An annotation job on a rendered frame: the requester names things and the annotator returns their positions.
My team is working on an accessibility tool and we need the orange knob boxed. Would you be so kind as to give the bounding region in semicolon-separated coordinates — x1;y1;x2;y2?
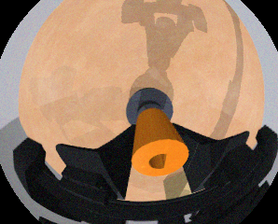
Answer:
132;108;188;176

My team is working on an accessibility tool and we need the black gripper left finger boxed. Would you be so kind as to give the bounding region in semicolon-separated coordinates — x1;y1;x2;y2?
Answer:
56;124;135;201

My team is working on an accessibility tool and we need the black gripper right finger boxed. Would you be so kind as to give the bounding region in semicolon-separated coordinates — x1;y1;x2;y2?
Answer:
173;123;250;193

